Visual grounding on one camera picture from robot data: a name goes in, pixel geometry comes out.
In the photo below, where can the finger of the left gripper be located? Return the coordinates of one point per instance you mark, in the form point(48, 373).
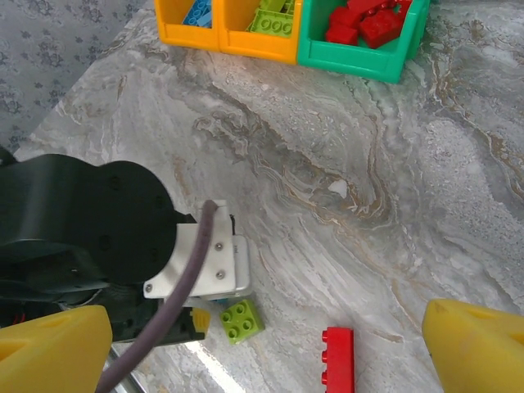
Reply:
point(198, 323)

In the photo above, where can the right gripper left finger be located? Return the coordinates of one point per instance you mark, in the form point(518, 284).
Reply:
point(49, 352)

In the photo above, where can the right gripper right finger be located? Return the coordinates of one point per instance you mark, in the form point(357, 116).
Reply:
point(479, 352)

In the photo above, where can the long red lego brick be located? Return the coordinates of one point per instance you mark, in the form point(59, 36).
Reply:
point(380, 26)
point(339, 360)

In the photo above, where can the blue lego brick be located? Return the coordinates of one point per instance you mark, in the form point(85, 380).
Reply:
point(198, 14)

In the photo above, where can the small green lego brick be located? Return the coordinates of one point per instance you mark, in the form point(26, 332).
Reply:
point(241, 322)

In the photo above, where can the small white scrap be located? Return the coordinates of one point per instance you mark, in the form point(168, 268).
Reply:
point(339, 187)

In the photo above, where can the orange bin for blue bricks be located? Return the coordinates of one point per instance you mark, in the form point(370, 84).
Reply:
point(184, 34)

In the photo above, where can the orange bin for green bricks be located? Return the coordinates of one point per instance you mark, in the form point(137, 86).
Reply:
point(262, 47)

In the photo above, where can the green plastic bin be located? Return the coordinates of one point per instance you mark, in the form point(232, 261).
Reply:
point(352, 61)

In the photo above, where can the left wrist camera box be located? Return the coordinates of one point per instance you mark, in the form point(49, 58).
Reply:
point(225, 262)

